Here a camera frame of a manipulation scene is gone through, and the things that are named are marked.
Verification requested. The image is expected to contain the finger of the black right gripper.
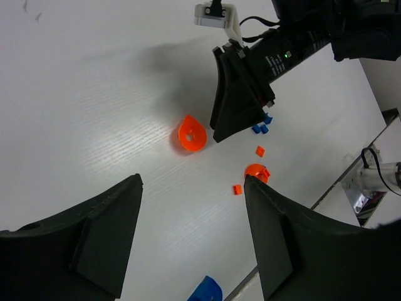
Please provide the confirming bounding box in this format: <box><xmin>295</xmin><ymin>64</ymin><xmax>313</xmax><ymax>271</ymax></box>
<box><xmin>210</xmin><ymin>46</ymin><xmax>238</xmax><ymax>130</ymax></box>
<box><xmin>213</xmin><ymin>56</ymin><xmax>264</xmax><ymax>143</ymax></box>

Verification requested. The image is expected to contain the small orange lego stud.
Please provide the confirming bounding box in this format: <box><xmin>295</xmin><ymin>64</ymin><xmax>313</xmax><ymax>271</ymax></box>
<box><xmin>232</xmin><ymin>184</ymin><xmax>243</xmax><ymax>196</ymax></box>

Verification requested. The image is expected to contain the small blue lego tile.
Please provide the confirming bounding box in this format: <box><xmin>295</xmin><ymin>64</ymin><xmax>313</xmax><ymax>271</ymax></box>
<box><xmin>264</xmin><ymin>114</ymin><xmax>273</xmax><ymax>125</ymax></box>

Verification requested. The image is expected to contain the orange round lego piece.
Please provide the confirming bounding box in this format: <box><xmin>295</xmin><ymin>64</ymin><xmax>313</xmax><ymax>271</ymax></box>
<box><xmin>177</xmin><ymin>115</ymin><xmax>207</xmax><ymax>152</ymax></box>
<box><xmin>244</xmin><ymin>163</ymin><xmax>271</xmax><ymax>184</ymax></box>

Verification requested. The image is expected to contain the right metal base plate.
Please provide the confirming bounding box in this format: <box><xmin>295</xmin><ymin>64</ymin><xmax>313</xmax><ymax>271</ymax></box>
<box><xmin>343</xmin><ymin>137</ymin><xmax>401</xmax><ymax>226</ymax></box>

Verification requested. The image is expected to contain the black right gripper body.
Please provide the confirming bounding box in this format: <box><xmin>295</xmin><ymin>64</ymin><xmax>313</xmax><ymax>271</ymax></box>
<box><xmin>232</xmin><ymin>1</ymin><xmax>400</xmax><ymax>107</ymax></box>

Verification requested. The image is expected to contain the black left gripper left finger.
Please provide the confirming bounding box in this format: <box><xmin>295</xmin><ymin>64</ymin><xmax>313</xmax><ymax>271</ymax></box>
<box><xmin>1</xmin><ymin>174</ymin><xmax>143</xmax><ymax>300</ymax></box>

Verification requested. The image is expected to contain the small blue lego piece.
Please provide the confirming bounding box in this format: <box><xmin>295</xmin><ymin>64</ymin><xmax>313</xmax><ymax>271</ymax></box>
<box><xmin>260</xmin><ymin>125</ymin><xmax>269</xmax><ymax>134</ymax></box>
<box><xmin>251</xmin><ymin>125</ymin><xmax>261</xmax><ymax>134</ymax></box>

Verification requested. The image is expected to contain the blue rounded lego piece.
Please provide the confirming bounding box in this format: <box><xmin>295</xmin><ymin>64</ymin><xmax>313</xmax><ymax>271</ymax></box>
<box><xmin>187</xmin><ymin>276</ymin><xmax>223</xmax><ymax>301</ymax></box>

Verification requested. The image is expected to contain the small orange lego piece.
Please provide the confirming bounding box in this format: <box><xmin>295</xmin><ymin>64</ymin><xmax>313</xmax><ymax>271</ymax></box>
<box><xmin>255</xmin><ymin>145</ymin><xmax>266</xmax><ymax>157</ymax></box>

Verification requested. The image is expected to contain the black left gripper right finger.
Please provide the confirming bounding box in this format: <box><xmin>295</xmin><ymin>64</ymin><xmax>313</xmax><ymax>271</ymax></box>
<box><xmin>244</xmin><ymin>176</ymin><xmax>400</xmax><ymax>300</ymax></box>

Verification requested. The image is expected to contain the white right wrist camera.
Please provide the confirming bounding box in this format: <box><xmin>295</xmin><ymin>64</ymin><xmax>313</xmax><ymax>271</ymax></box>
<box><xmin>194</xmin><ymin>1</ymin><xmax>244</xmax><ymax>47</ymax></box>

